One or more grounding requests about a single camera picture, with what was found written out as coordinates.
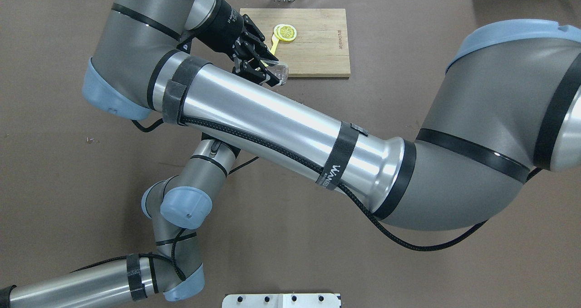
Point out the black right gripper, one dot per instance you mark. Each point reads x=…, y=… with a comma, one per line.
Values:
x=225, y=26

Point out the clear glass measuring cup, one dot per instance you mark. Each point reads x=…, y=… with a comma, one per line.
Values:
x=279, y=69

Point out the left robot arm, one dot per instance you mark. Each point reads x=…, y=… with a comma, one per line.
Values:
x=176, y=207

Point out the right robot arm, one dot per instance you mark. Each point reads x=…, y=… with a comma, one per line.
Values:
x=508, y=107

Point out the lemon slice on knife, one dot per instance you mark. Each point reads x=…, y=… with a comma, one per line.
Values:
x=285, y=32

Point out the wooden cutting board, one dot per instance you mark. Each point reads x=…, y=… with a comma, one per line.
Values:
x=321, y=48

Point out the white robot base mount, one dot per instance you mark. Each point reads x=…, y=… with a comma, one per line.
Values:
x=283, y=300

